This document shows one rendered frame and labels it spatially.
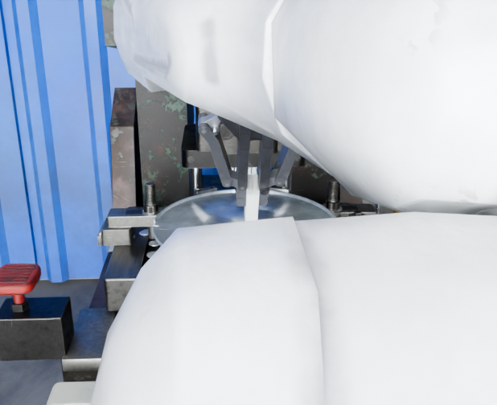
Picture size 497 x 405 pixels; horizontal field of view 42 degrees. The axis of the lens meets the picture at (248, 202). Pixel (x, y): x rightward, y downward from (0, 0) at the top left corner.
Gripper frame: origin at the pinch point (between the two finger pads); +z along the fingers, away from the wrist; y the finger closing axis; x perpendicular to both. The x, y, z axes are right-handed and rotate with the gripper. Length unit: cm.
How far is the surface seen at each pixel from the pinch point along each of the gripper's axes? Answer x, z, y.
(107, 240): 17.6, 28.2, -23.0
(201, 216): 15.0, 19.5, -6.5
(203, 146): 20.3, 9.0, -5.9
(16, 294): -2.1, 15.5, -31.8
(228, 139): 18.3, 5.7, -2.2
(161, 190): 36, 35, -15
